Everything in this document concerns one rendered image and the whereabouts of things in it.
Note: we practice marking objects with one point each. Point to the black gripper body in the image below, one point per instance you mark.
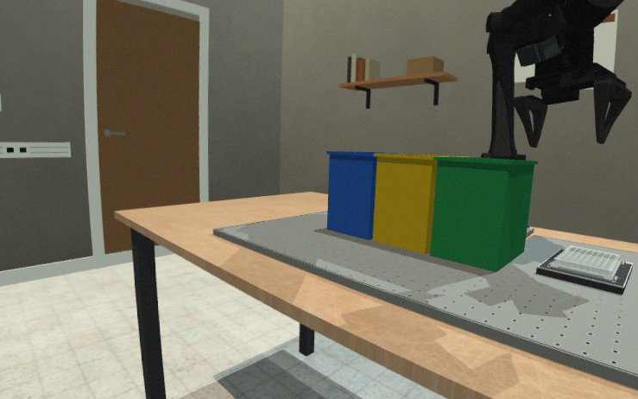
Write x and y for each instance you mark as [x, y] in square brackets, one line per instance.
[570, 79]

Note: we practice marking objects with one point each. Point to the blue bin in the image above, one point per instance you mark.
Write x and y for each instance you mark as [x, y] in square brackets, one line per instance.
[351, 193]

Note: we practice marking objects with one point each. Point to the yellow bin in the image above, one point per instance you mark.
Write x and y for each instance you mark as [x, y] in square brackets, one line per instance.
[404, 201]

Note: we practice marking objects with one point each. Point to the green bin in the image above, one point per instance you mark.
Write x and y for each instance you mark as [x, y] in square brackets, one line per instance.
[481, 210]

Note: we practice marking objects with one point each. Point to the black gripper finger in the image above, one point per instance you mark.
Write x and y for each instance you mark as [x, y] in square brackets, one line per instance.
[608, 91]
[523, 105]

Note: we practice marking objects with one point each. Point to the white well plate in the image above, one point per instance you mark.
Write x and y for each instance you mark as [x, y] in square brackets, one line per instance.
[588, 262]

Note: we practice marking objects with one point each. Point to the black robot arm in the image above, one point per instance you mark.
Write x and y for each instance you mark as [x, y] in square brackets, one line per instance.
[536, 39]

